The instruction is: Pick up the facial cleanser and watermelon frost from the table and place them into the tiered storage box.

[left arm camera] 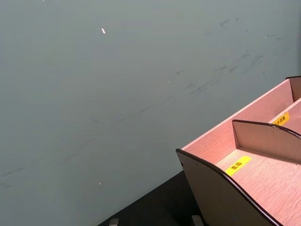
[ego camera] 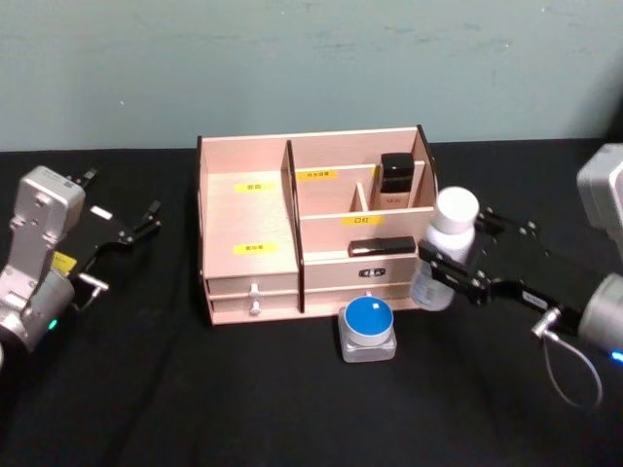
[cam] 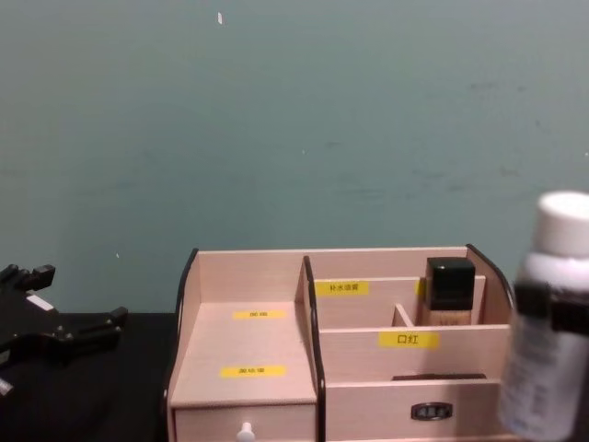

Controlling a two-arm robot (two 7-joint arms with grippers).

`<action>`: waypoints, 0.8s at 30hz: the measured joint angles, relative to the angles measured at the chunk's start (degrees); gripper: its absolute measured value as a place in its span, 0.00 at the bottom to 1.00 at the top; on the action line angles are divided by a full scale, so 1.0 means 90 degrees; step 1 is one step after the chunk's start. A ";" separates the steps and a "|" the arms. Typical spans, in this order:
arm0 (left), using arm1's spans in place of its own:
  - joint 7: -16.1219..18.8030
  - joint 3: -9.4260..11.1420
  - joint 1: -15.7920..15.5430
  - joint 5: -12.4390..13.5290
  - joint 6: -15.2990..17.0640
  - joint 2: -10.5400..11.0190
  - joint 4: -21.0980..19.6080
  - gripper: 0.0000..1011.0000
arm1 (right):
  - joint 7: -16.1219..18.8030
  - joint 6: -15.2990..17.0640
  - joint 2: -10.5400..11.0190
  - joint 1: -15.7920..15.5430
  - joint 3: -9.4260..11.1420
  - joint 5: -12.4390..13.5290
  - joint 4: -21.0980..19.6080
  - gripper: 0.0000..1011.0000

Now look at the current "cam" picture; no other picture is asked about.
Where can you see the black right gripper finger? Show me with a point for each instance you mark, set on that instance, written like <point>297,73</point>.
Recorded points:
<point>534,301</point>

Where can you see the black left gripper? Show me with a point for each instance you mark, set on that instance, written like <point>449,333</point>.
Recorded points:
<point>23,317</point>

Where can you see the white plastic bottle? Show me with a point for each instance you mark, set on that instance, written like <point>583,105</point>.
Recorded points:
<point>547,368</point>

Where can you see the foundation bottle with black cap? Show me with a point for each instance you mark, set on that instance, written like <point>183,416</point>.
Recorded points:
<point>450,285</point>

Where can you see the black table cloth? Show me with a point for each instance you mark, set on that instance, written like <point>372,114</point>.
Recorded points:
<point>92,405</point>

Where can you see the wooden drawer with white knob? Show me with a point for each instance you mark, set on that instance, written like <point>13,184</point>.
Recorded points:
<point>207,426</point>

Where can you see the pale wooden desktop organizer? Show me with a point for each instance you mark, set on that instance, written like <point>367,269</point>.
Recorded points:
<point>257,340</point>

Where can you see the wooden drawer with black plate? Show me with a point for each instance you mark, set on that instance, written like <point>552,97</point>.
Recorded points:
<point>368,410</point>

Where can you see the plain pale wall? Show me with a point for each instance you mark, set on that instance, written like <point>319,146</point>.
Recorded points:
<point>294,129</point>

